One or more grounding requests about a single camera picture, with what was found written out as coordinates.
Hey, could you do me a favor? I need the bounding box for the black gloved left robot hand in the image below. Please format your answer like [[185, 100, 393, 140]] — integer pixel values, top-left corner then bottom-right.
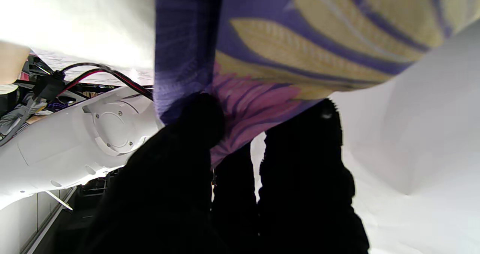
[[80, 92, 370, 254]]

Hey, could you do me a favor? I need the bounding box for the white pillow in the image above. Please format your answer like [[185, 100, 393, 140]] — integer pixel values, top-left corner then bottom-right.
[[0, 0, 156, 75]]

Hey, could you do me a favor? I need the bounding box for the purple floral pillowcase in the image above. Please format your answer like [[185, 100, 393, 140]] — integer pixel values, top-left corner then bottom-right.
[[153, 0, 480, 169]]

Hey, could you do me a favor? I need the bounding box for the white backdrop sheet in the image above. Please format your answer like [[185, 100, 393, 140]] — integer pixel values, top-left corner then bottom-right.
[[249, 20, 480, 254]]

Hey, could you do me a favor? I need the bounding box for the red black right arm cable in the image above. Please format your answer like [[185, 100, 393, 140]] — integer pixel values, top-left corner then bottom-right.
[[32, 62, 154, 102]]

